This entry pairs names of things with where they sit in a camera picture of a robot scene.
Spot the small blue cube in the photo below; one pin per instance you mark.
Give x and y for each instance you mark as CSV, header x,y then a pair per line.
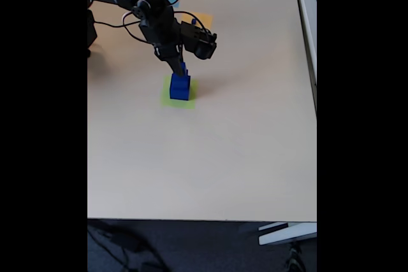
x,y
185,69

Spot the medium blue cube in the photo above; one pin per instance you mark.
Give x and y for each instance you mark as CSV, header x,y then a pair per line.
x,y
177,81

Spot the large blue cube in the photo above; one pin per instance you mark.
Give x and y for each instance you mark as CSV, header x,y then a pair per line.
x,y
179,93

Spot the green paper square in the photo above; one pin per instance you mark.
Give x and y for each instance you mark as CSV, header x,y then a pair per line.
x,y
165,101

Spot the orange paper square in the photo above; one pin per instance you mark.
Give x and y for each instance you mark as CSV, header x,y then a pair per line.
x,y
205,18

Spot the white adjacent table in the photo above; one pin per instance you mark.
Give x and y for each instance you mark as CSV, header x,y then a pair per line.
x,y
307,20

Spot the white table foot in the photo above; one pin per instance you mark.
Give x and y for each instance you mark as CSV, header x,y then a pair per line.
x,y
287,235

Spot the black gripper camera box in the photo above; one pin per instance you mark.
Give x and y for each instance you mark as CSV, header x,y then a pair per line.
x,y
199,42

